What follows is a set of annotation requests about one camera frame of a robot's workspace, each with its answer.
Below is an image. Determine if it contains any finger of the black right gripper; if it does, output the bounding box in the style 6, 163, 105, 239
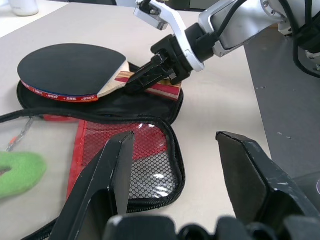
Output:
127, 55, 166, 85
124, 66, 174, 96

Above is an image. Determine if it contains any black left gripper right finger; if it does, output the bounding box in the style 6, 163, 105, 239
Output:
215, 131, 320, 240

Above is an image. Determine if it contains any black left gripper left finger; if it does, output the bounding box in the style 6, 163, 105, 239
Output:
48, 131, 136, 240

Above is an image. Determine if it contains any black rubber table tennis paddle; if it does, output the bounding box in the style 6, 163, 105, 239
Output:
17, 43, 183, 103

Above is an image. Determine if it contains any black red mesh paddle case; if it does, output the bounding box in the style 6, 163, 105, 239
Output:
0, 61, 187, 240

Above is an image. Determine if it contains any green fuzzy pull loop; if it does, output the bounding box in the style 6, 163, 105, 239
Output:
0, 150, 48, 200

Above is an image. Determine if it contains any metal zipper pull orange tag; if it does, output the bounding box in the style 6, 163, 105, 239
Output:
5, 117, 35, 152

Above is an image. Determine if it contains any white plastic bottle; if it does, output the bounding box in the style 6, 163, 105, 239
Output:
11, 0, 40, 17

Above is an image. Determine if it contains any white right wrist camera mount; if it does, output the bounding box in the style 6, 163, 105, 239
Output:
133, 0, 206, 73

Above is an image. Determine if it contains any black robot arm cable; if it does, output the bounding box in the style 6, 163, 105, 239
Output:
213, 0, 320, 79

